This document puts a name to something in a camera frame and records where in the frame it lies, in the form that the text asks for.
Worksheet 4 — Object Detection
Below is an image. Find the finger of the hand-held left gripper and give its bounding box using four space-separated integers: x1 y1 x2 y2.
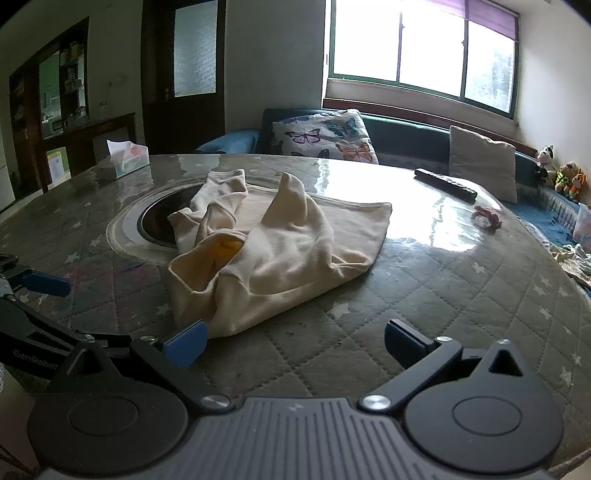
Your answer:
0 258 72 298
0 298 132 357

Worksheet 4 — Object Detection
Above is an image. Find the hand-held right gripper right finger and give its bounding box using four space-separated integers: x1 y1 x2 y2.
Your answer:
359 318 552 413

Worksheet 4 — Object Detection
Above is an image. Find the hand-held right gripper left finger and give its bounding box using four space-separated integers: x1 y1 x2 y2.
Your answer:
46 320 232 413

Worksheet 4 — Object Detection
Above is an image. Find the cream garment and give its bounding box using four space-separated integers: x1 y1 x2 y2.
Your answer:
167 168 393 340

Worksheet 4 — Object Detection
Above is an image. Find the green bordered paper sheet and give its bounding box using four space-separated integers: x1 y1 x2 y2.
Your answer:
45 147 70 182

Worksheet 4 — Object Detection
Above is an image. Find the round black hob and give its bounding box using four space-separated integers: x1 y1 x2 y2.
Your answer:
137 187 213 243

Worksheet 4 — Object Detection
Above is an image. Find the tissue box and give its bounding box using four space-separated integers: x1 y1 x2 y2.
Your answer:
106 139 151 180

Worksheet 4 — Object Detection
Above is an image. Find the dark wooden sideboard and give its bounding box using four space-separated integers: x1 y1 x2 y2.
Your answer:
39 112 137 185

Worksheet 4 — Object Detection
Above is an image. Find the small pink toy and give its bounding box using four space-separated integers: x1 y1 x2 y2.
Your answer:
472 206 503 230

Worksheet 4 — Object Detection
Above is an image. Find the dark wooden display cabinet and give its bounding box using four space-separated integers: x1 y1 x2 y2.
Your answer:
9 17 90 190

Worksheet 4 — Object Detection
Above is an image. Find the black remote control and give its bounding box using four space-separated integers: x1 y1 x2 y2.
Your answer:
414 168 477 203

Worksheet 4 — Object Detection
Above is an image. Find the crumpled pale cloth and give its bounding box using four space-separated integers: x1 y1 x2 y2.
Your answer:
547 242 591 289

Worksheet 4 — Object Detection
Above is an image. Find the beige pillow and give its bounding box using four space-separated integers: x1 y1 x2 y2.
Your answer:
449 126 519 204

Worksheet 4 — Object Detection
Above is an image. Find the dark wooden door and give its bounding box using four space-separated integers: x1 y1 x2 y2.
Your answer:
141 0 227 155

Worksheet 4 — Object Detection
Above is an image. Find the dark teal sofa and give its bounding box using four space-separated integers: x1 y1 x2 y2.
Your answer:
194 108 591 259

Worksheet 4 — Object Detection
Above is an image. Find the blue cushion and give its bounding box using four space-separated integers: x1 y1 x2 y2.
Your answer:
195 128 262 155

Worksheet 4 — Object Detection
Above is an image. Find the translucent plastic box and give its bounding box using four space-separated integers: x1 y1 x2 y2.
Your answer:
571 203 591 250

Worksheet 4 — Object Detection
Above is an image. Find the butterfly print pillow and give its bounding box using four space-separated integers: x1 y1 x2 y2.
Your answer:
270 109 379 165

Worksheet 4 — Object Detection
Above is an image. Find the green and brown plush toy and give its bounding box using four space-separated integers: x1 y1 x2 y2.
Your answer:
554 162 578 193

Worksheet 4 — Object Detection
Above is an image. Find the black and white plush toy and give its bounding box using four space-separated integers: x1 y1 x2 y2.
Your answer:
536 145 558 180

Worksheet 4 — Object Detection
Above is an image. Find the orange plush toy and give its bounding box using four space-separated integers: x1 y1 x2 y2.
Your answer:
570 168 588 200

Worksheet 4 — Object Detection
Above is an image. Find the window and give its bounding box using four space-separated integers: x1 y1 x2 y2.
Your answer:
325 0 520 121

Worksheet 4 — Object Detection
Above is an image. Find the purple window blind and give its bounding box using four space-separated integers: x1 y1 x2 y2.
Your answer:
434 0 518 41

